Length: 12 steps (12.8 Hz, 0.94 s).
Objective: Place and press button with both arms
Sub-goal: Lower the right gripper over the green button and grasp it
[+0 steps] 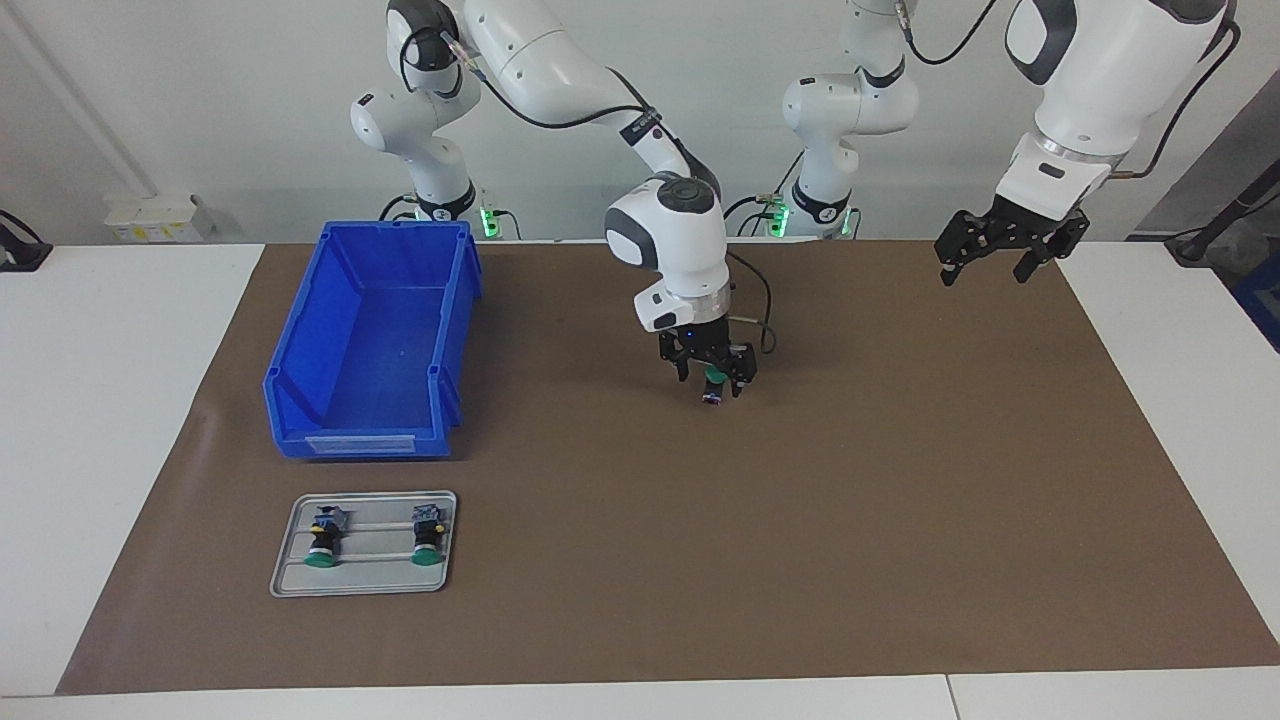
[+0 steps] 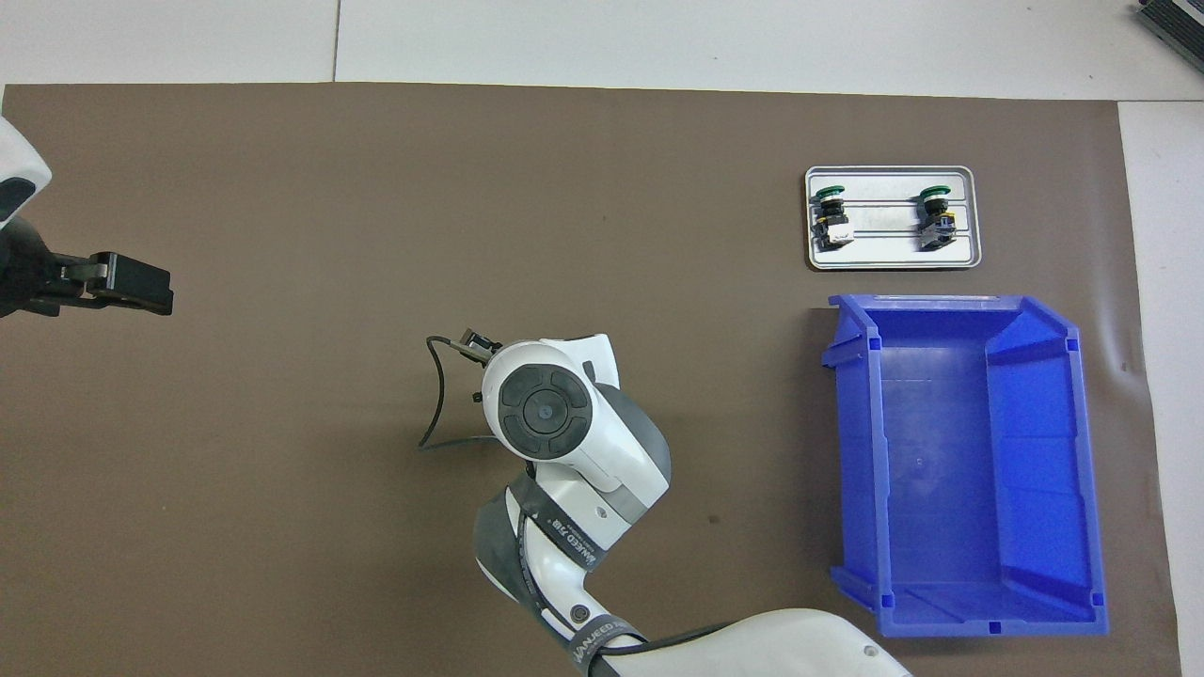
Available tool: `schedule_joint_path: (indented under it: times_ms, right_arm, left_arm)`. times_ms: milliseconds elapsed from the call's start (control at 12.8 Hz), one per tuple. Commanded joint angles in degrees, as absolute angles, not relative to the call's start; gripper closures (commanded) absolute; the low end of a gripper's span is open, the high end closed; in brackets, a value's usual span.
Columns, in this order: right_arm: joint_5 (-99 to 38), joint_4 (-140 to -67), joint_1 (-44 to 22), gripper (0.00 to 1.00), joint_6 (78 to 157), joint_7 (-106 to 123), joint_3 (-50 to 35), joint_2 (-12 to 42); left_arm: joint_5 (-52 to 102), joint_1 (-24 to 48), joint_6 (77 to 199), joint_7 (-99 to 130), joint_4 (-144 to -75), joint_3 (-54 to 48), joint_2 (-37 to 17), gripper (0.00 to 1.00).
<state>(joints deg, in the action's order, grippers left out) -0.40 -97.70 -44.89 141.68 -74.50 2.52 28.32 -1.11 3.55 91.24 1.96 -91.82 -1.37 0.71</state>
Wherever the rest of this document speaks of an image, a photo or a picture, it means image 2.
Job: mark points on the grey metal tray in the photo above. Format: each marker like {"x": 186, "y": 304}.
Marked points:
{"x": 884, "y": 254}

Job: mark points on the green push button switch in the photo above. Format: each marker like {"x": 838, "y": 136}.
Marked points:
{"x": 934, "y": 196}
{"x": 829, "y": 196}

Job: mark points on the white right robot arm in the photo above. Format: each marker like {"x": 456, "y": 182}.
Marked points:
{"x": 583, "y": 451}

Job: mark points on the blue plastic storage bin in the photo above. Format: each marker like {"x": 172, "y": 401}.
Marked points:
{"x": 941, "y": 489}

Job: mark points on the grey ribbed device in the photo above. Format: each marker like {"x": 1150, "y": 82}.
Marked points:
{"x": 1176, "y": 23}

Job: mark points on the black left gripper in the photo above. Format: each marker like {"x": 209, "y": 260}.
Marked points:
{"x": 28, "y": 273}

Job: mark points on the brown table mat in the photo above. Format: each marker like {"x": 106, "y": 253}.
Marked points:
{"x": 282, "y": 517}

